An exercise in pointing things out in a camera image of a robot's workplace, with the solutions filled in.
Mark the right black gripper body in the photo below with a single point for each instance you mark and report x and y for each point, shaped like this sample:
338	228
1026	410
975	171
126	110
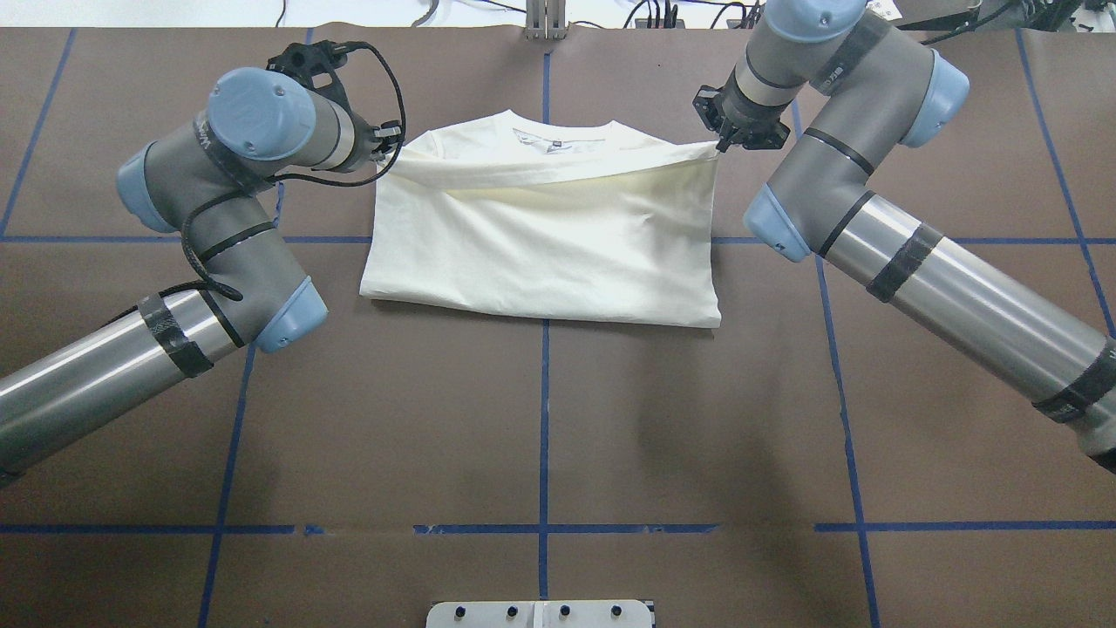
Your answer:
744	129

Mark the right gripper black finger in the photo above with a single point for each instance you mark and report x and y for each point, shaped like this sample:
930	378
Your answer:
724	142

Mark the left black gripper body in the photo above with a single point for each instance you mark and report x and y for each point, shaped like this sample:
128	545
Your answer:
384	147

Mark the cream long sleeve shirt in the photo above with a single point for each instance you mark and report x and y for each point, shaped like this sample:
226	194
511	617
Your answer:
509	216

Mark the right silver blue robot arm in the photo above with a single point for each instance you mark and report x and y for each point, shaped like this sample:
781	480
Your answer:
842	89

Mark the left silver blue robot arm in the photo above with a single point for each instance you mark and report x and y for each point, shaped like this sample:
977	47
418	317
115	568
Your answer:
202	182

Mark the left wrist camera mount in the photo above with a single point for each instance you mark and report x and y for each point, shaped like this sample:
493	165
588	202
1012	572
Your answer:
315	66

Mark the aluminium frame post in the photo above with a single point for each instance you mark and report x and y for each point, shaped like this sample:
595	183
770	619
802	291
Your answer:
546	20

